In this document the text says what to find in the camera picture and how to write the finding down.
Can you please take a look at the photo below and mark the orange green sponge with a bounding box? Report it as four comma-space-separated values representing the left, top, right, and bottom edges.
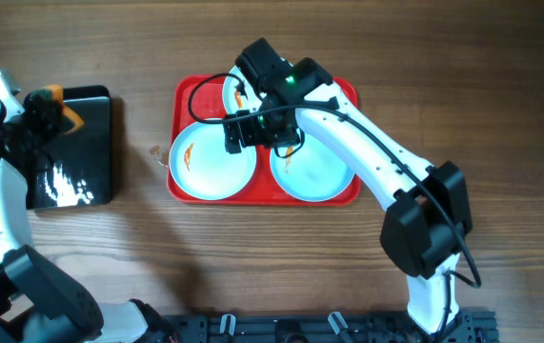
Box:
29, 84, 84, 135

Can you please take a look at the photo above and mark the light blue plate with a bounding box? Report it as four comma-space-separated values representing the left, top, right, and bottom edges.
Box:
169, 122, 257, 201
270, 134, 354, 202
222, 65, 267, 114

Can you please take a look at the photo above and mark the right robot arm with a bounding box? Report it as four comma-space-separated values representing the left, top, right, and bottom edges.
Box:
223, 38, 475, 338

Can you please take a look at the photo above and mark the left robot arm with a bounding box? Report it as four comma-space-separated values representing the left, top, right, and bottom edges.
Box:
0, 75, 174, 342

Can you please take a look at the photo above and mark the black water tray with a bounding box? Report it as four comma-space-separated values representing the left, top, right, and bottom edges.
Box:
27, 85, 112, 210

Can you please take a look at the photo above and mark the red plastic tray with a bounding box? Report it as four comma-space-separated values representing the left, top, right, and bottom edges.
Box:
167, 75, 361, 206

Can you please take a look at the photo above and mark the right black cable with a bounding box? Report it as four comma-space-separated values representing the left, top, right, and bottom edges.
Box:
187, 72, 482, 334

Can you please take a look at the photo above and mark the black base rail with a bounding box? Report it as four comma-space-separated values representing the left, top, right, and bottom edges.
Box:
166, 310, 500, 343

